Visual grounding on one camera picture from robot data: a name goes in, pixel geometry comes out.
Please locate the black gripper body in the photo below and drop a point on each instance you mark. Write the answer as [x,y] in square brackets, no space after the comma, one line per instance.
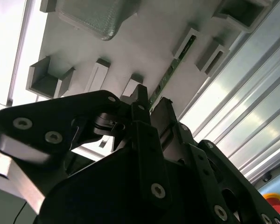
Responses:
[95,198]

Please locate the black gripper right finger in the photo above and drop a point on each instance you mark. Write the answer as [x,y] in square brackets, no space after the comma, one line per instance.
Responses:
[200,158]

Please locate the green RAM stick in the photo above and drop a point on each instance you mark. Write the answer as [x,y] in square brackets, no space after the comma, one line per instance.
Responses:
[164,79]

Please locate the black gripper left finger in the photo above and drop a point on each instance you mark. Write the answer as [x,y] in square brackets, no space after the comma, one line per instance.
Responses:
[49,121]

